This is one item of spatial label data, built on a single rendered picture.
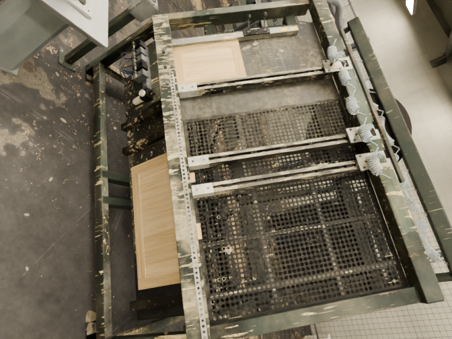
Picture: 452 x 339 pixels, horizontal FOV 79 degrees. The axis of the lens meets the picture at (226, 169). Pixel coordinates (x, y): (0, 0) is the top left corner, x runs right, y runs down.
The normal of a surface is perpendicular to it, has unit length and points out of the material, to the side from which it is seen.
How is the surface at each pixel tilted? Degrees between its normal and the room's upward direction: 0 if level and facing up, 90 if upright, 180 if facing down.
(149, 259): 90
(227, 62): 60
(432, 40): 90
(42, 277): 0
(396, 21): 90
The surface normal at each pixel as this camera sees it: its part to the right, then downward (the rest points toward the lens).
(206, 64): 0.02, -0.34
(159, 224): -0.48, -0.22
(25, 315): 0.86, -0.30
